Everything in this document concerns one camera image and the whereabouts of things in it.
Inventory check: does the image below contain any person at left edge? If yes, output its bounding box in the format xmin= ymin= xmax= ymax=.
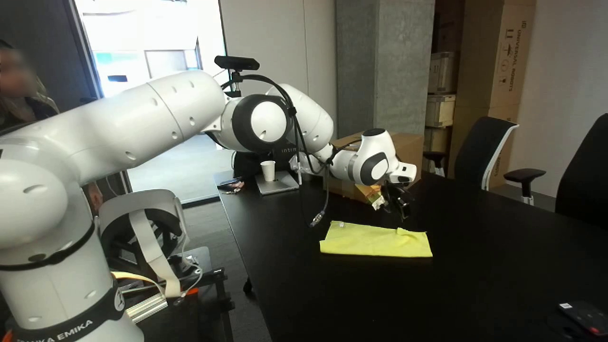
xmin=0 ymin=40 xmax=58 ymax=133

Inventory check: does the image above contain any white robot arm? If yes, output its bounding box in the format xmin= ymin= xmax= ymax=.
xmin=0 ymin=70 xmax=417 ymax=342

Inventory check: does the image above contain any black white office chair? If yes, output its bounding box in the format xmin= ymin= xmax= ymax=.
xmin=451 ymin=116 xmax=516 ymax=190

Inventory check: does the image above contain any black camera on stand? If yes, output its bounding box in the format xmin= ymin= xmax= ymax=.
xmin=214 ymin=55 xmax=259 ymax=97

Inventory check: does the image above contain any black chair at right edge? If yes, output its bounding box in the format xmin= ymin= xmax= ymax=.
xmin=554 ymin=114 xmax=608 ymax=228

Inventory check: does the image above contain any white paper cup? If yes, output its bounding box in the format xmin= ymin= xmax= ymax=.
xmin=259 ymin=160 xmax=275 ymax=182

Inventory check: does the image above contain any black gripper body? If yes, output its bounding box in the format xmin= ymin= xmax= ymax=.
xmin=372 ymin=184 xmax=408 ymax=213

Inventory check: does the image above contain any yellow cloth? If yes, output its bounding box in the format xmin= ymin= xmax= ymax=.
xmin=318 ymin=220 xmax=432 ymax=258

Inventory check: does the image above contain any tall brown cardboard box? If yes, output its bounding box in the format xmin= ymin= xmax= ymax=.
xmin=484 ymin=0 xmax=537 ymax=125

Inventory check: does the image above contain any black device with red button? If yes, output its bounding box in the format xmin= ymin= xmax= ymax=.
xmin=558 ymin=300 xmax=608 ymax=338

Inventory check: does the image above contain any white VR headset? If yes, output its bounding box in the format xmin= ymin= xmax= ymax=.
xmin=98 ymin=190 xmax=193 ymax=298

